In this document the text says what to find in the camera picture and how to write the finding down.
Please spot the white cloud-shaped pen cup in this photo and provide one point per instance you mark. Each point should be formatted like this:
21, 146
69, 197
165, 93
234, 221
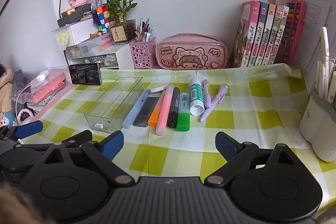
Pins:
317, 132

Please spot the blue white plush toy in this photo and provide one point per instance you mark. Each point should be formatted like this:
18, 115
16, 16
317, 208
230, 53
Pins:
6, 119

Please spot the pink pencil case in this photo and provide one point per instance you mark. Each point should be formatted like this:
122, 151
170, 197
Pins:
191, 53

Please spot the printed paper sheets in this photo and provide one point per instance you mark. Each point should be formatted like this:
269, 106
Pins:
313, 37

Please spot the translucent yellow-patterned bag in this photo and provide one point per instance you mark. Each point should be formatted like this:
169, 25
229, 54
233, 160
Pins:
62, 39

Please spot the beige plush toy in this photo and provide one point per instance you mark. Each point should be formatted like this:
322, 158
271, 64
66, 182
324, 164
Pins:
5, 90

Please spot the white box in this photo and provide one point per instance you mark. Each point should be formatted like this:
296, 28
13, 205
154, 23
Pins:
82, 32

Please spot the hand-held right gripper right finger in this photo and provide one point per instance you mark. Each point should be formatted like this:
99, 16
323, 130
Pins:
225, 146

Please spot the small wooden box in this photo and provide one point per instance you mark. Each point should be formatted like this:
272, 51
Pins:
68, 12

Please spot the white charger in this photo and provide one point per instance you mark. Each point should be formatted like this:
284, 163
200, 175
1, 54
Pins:
42, 75

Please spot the orange highlighter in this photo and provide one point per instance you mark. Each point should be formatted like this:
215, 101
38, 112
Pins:
155, 115

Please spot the dark grey fabric item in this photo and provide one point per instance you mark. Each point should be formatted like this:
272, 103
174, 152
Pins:
20, 79

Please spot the grey plastic case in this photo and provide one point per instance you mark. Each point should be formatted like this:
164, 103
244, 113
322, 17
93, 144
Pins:
145, 112

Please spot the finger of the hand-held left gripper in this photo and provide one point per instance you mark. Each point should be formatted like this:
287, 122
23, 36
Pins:
29, 129
78, 136

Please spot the lucky bamboo in glass vase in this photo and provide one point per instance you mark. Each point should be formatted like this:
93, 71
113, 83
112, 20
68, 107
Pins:
122, 29

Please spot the fluffy pink plush item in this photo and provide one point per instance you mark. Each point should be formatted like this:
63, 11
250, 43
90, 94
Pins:
25, 116

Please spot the clear plastic box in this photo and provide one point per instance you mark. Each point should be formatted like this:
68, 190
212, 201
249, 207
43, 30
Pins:
113, 106

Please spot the pink highlighter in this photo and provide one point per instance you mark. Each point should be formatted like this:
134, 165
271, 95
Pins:
164, 111

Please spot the green checked tablecloth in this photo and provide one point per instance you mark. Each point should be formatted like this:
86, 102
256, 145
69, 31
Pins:
249, 113

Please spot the small yellow figurine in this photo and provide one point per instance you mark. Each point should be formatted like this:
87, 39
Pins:
95, 35

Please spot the smartphone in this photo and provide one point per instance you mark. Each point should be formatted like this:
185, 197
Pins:
85, 74

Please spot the pink abacus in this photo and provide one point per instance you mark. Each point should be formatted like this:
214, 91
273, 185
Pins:
295, 29

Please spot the white drawer organizer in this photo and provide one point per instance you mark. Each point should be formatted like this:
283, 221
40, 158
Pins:
115, 57

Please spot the colourful puzzle cube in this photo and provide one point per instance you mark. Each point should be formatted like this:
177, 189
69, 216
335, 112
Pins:
103, 29
106, 19
102, 9

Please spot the bunch of white pens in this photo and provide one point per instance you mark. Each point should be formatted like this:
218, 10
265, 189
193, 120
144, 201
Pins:
325, 74

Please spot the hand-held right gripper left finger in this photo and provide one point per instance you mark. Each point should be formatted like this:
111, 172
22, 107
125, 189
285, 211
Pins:
114, 145

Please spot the blue highlighter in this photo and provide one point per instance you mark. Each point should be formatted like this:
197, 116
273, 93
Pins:
135, 109

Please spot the green white glue stick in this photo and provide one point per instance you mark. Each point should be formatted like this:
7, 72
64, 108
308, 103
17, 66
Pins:
196, 98

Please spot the green highlighter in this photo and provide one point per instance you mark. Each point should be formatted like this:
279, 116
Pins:
183, 116

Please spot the white eraser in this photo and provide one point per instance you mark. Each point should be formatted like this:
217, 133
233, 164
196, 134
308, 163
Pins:
158, 89

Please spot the pink perforated pen holder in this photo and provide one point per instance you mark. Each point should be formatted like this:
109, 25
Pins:
141, 54

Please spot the purple pen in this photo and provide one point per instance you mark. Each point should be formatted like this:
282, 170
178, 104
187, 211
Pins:
214, 103

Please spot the clear purple mechanical pencil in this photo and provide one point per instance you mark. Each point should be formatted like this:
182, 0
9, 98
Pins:
206, 94

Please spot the stack of pink books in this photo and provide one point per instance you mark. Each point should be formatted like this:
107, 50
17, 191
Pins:
43, 90

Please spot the dark grey box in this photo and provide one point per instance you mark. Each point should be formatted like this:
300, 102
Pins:
74, 18

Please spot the clear storage box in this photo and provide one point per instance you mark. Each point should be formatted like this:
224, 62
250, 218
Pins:
74, 52
98, 44

